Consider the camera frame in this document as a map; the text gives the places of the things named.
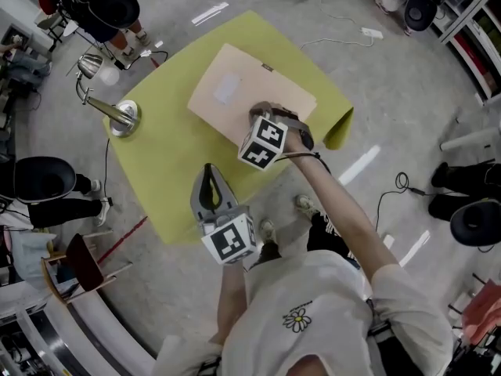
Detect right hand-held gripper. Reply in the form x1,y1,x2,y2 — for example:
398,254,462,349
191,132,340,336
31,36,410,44
237,100,315,172

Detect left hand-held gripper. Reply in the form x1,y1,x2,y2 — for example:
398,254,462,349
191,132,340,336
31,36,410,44
190,163,258,266

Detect beige windowed cardboard box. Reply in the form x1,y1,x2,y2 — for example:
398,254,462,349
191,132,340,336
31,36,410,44
186,43,317,148

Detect person's right forearm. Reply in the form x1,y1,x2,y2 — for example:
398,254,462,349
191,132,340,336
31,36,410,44
283,131,400,285

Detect person's left forearm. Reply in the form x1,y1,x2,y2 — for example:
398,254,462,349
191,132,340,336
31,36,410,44
213,262,250,346

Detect green tablecloth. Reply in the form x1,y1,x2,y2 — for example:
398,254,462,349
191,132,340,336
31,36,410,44
102,9,355,246

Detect person's left shoe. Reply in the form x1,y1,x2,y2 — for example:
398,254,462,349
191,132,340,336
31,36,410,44
259,219,278,246

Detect person's shoe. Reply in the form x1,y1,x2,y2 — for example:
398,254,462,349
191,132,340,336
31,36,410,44
259,219,278,246
294,194,320,219

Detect person's right shoe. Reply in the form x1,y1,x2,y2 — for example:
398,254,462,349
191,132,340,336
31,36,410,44
294,194,320,219

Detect person's black trousers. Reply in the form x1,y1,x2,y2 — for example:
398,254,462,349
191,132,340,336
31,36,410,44
250,211,361,269

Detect silver desk lamp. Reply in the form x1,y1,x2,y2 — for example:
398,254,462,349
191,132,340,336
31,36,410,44
75,52,141,139

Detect wooden chair with dark seat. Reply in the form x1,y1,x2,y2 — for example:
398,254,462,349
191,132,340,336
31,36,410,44
41,233,134,305

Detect white curved counter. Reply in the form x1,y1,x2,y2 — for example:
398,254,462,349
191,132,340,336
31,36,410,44
0,280,157,376

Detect person's white daisy t-shirt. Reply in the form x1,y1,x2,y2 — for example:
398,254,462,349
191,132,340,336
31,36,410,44
152,248,455,376

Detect white tube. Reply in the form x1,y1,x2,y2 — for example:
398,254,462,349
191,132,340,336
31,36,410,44
440,126,501,152

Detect white shelving unit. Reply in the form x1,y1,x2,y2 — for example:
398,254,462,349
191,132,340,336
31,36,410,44
432,0,501,107

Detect white power cable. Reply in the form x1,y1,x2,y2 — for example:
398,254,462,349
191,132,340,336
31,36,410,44
300,0,375,50

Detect black lamp cable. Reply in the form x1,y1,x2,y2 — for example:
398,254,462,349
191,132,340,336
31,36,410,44
102,137,114,207

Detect black cable with adapter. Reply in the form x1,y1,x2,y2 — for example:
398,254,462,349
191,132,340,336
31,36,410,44
375,172,431,233

